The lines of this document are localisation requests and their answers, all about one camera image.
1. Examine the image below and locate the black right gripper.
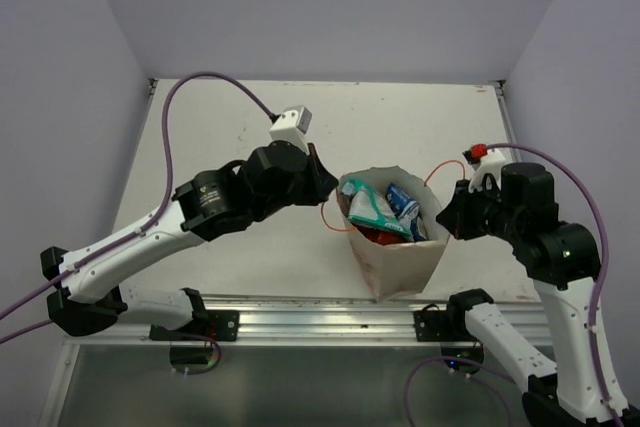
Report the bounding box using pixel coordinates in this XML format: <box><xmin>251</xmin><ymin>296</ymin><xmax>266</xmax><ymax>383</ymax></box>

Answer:
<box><xmin>437</xmin><ymin>175</ymin><xmax>522</xmax><ymax>240</ymax></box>

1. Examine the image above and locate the blue snack bag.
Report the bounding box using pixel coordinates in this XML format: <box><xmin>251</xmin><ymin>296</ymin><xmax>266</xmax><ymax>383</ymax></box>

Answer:
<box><xmin>386</xmin><ymin>183</ymin><xmax>428</xmax><ymax>242</ymax></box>

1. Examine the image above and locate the teal snack bag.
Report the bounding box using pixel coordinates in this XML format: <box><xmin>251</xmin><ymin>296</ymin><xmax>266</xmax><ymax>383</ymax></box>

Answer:
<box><xmin>340</xmin><ymin>177</ymin><xmax>411</xmax><ymax>239</ymax></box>

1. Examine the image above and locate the beige paper bag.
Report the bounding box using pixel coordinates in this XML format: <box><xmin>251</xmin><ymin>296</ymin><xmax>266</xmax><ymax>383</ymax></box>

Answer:
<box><xmin>326</xmin><ymin>166</ymin><xmax>451</xmax><ymax>301</ymax></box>

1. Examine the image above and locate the red Doritos bag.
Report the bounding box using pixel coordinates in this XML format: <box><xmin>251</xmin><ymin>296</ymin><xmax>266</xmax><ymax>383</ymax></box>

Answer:
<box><xmin>358</xmin><ymin>226</ymin><xmax>413</xmax><ymax>246</ymax></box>

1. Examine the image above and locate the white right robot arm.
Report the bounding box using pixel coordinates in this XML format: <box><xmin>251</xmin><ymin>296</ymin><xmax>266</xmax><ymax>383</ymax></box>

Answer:
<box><xmin>436</xmin><ymin>163</ymin><xmax>639</xmax><ymax>426</ymax></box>

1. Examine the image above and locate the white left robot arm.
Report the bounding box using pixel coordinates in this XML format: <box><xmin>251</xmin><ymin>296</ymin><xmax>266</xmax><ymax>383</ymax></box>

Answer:
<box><xmin>41</xmin><ymin>141</ymin><xmax>338</xmax><ymax>340</ymax></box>

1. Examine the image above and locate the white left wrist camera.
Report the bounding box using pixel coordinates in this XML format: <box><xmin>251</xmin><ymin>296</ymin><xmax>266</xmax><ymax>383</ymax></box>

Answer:
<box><xmin>269</xmin><ymin>105</ymin><xmax>312</xmax><ymax>155</ymax></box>

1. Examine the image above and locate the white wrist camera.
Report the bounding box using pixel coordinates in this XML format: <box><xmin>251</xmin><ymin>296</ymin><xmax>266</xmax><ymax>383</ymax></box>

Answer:
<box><xmin>463</xmin><ymin>144</ymin><xmax>507</xmax><ymax>193</ymax></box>
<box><xmin>269</xmin><ymin>105</ymin><xmax>312</xmax><ymax>155</ymax></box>

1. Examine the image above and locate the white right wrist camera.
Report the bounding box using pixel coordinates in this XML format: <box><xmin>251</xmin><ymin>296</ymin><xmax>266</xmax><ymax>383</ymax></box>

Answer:
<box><xmin>463</xmin><ymin>144</ymin><xmax>507</xmax><ymax>193</ymax></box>

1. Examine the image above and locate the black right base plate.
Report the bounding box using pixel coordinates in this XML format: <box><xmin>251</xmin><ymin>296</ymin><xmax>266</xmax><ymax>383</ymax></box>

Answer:
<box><xmin>412</xmin><ymin>303</ymin><xmax>476</xmax><ymax>343</ymax></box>

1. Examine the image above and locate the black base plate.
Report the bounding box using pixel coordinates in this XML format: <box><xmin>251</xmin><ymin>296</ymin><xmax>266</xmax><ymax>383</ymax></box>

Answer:
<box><xmin>412</xmin><ymin>303</ymin><xmax>476</xmax><ymax>343</ymax></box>
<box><xmin>149</xmin><ymin>310</ymin><xmax>240</xmax><ymax>342</ymax></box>

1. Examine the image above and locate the aluminium mounting rail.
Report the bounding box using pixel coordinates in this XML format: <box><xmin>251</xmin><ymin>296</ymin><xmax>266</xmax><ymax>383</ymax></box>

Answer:
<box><xmin>63</xmin><ymin>295</ymin><xmax>551</xmax><ymax>347</ymax></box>

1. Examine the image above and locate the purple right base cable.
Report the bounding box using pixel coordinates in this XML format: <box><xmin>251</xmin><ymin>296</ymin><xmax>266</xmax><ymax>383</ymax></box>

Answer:
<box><xmin>402</xmin><ymin>356</ymin><xmax>516</xmax><ymax>427</ymax></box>

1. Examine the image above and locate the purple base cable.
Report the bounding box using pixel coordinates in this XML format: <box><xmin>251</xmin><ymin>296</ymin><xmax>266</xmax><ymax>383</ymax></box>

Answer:
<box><xmin>402</xmin><ymin>356</ymin><xmax>516</xmax><ymax>427</ymax></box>
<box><xmin>169</xmin><ymin>331</ymin><xmax>227</xmax><ymax>376</ymax></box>

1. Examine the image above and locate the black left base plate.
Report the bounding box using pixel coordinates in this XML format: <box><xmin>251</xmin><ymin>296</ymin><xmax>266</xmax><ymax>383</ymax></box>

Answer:
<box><xmin>149</xmin><ymin>310</ymin><xmax>240</xmax><ymax>342</ymax></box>

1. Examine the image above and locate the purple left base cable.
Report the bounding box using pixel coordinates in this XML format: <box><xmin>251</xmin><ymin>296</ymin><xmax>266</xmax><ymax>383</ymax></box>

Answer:
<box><xmin>169</xmin><ymin>331</ymin><xmax>227</xmax><ymax>376</ymax></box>

